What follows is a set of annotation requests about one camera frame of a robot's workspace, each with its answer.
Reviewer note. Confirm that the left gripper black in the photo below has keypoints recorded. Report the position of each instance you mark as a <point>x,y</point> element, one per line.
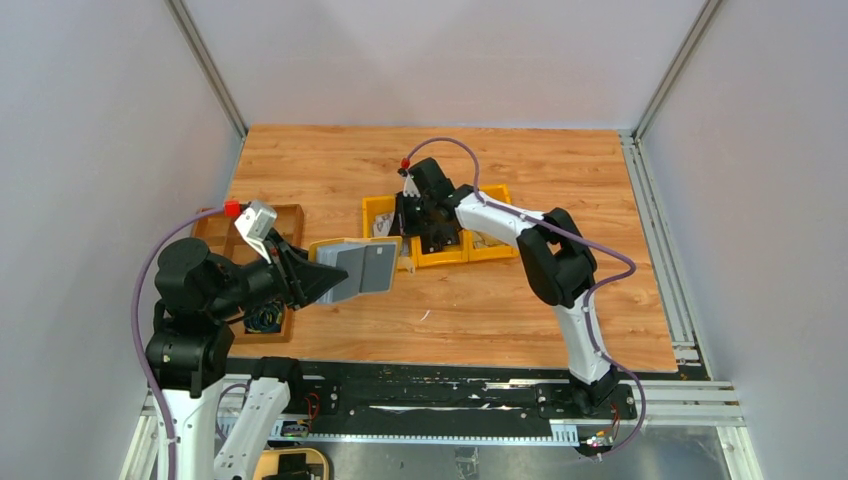
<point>291,273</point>

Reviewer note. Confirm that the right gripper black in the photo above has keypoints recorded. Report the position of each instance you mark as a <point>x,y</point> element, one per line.
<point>424,216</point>

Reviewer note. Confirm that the yellow leather card holder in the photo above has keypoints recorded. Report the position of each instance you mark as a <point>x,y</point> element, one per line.
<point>370,265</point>

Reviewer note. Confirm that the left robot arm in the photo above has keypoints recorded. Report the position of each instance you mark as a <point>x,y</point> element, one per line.
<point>200,293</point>

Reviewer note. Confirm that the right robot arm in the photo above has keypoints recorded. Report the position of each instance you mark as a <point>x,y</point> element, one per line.
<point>559,267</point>

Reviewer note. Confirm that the cards in yellow bin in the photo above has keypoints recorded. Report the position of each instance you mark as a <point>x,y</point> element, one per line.
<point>384,225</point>

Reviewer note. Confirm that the yellow plastic bin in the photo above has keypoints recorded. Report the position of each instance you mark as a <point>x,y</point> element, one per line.
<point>474,246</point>

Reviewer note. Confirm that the wooden compartment tray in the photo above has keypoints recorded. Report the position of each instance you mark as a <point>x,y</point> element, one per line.
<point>220,234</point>

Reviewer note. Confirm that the yellow tray with phone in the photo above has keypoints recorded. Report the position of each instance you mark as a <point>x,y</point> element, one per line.
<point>293,463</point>

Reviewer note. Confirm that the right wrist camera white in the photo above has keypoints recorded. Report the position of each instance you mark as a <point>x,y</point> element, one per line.
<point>410,189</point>

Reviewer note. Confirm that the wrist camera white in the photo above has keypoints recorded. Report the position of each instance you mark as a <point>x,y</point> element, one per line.
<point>410,189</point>
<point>254,224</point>

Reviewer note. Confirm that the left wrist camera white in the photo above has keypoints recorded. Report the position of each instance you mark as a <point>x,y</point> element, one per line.
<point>254,224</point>

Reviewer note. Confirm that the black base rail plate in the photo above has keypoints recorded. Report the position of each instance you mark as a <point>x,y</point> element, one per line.
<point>381,399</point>

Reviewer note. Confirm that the aluminium frame rails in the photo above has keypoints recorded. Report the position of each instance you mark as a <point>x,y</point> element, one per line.
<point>668,403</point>

